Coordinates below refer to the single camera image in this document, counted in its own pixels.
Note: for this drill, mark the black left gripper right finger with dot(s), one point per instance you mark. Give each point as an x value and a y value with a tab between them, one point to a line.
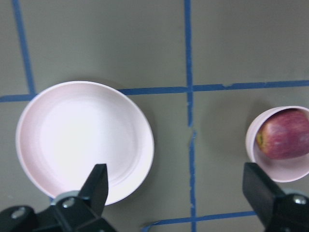
278	210

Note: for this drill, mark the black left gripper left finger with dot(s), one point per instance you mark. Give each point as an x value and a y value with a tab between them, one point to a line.
79	213

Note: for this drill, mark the pink bowl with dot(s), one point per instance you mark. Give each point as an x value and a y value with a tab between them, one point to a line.
279	170

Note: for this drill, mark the red apple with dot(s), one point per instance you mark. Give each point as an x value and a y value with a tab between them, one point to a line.
285	135

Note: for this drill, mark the pink plate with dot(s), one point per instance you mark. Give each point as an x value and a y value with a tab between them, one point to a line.
70	127

